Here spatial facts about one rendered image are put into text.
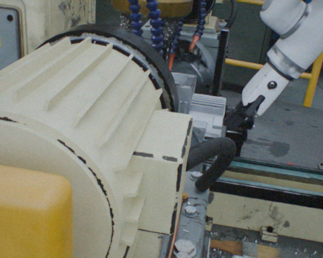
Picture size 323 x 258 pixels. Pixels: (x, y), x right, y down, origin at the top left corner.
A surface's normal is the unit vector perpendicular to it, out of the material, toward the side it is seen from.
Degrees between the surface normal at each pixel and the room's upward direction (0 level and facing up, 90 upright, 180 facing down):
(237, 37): 90
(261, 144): 0
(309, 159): 0
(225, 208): 90
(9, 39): 90
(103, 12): 90
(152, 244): 0
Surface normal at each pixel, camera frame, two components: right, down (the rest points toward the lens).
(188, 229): 0.09, -0.90
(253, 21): -0.33, 0.39
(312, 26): -0.15, 0.30
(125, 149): -0.42, -0.85
